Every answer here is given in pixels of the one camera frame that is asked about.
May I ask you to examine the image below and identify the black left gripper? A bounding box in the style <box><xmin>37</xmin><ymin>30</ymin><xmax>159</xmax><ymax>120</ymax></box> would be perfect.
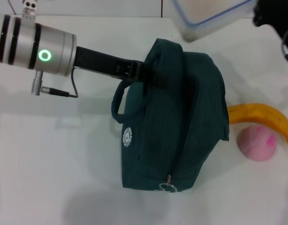
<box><xmin>73</xmin><ymin>45</ymin><xmax>169</xmax><ymax>88</ymax></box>

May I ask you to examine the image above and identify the clear container with blue lid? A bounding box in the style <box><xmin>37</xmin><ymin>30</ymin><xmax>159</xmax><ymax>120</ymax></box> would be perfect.
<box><xmin>171</xmin><ymin>0</ymin><xmax>258</xmax><ymax>43</ymax></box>

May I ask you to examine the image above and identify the dark teal lunch bag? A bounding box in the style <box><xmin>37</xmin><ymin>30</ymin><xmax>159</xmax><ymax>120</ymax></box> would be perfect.
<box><xmin>111</xmin><ymin>37</ymin><xmax>230</xmax><ymax>193</ymax></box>

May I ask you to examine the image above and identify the yellow banana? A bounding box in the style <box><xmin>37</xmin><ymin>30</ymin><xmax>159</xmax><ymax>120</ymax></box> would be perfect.
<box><xmin>227</xmin><ymin>103</ymin><xmax>288</xmax><ymax>145</ymax></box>

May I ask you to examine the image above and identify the pink peach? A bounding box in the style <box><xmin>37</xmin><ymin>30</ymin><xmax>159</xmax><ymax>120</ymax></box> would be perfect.
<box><xmin>236</xmin><ymin>125</ymin><xmax>277</xmax><ymax>162</ymax></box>

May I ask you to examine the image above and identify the right arm connector cable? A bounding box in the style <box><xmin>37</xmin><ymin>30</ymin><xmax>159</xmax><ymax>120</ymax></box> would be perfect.
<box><xmin>281</xmin><ymin>23</ymin><xmax>288</xmax><ymax>70</ymax></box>

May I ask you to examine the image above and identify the arm connector cable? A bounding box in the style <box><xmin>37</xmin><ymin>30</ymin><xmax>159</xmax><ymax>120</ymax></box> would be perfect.
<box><xmin>281</xmin><ymin>23</ymin><xmax>288</xmax><ymax>70</ymax></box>
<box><xmin>30</xmin><ymin>67</ymin><xmax>79</xmax><ymax>99</ymax></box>

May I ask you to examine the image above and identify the left arm connector cable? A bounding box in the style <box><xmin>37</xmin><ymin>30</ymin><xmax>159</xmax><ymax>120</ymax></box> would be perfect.
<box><xmin>30</xmin><ymin>67</ymin><xmax>79</xmax><ymax>99</ymax></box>

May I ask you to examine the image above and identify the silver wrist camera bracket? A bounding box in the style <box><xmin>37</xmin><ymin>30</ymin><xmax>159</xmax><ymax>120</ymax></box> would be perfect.
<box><xmin>21</xmin><ymin>0</ymin><xmax>37</xmax><ymax>24</ymax></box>

